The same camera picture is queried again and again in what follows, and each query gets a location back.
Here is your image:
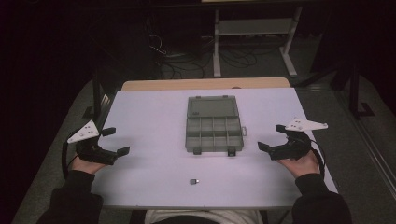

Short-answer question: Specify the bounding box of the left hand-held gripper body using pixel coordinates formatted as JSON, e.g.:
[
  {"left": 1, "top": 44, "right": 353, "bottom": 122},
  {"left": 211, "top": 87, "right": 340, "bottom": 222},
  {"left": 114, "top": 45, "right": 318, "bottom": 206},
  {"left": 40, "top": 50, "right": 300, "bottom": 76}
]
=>
[{"left": 66, "top": 119, "right": 119, "bottom": 166}]

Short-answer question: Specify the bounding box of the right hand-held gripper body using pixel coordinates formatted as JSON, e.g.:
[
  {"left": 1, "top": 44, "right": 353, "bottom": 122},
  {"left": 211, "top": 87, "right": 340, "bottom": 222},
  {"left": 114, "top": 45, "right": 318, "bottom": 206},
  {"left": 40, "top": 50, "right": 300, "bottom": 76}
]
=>
[{"left": 268, "top": 118, "right": 330, "bottom": 161}]

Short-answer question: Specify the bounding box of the grey plastic organizer box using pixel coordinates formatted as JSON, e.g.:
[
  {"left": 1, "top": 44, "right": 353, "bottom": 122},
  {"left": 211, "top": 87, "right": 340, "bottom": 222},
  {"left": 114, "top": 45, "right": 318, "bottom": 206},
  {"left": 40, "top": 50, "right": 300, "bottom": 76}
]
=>
[{"left": 184, "top": 94, "right": 248, "bottom": 157}]

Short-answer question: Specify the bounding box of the person's left hand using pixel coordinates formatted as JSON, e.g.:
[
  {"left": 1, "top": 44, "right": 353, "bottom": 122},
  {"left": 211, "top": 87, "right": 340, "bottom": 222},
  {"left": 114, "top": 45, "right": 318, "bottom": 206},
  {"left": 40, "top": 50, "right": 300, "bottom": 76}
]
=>
[{"left": 70, "top": 154, "right": 107, "bottom": 175}]

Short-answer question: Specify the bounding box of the person's right hand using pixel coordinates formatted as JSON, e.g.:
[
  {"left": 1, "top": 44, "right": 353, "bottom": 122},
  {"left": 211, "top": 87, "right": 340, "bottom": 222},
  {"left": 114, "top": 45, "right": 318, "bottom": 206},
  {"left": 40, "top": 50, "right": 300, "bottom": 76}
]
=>
[{"left": 276, "top": 148, "right": 321, "bottom": 179}]

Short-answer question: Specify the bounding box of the black metal stand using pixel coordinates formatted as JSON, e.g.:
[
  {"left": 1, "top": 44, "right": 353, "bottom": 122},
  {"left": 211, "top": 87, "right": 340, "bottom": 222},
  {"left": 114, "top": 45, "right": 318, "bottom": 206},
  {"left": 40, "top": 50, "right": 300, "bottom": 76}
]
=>
[
  {"left": 81, "top": 76, "right": 110, "bottom": 119},
  {"left": 347, "top": 60, "right": 376, "bottom": 120}
]

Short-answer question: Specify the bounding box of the light wooden table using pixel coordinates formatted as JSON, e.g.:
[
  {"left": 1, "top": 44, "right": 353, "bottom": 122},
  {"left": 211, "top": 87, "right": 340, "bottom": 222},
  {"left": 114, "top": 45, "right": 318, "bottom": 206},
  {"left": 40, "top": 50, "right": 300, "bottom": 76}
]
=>
[{"left": 120, "top": 77, "right": 291, "bottom": 92}]

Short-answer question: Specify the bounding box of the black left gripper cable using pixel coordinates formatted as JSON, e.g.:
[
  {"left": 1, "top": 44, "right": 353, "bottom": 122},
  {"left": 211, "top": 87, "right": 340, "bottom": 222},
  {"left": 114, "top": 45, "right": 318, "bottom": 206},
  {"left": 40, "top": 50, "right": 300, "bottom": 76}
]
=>
[{"left": 61, "top": 140, "right": 79, "bottom": 180}]

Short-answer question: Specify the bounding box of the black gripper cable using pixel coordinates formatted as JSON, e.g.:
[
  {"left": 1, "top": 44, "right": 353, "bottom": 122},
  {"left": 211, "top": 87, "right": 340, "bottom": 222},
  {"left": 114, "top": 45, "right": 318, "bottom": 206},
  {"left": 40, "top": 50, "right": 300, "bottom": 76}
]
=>
[
  {"left": 308, "top": 139, "right": 327, "bottom": 181},
  {"left": 61, "top": 140, "right": 79, "bottom": 180}
]

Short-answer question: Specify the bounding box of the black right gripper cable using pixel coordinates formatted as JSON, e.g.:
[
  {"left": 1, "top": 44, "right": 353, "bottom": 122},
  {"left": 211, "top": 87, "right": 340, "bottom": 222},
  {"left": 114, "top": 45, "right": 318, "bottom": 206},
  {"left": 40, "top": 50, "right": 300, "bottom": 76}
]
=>
[{"left": 308, "top": 139, "right": 327, "bottom": 181}]

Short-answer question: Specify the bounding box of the tangle of black floor cables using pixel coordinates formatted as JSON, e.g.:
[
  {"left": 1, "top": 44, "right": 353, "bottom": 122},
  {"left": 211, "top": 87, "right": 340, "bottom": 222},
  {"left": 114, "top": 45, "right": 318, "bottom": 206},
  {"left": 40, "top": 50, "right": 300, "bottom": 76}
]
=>
[{"left": 145, "top": 18, "right": 269, "bottom": 80}]

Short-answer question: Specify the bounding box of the white metal desk frame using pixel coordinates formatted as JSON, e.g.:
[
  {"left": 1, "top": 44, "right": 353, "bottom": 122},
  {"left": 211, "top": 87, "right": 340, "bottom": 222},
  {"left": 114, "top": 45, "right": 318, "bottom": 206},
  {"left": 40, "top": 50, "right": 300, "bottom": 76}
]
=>
[{"left": 212, "top": 5, "right": 304, "bottom": 78}]

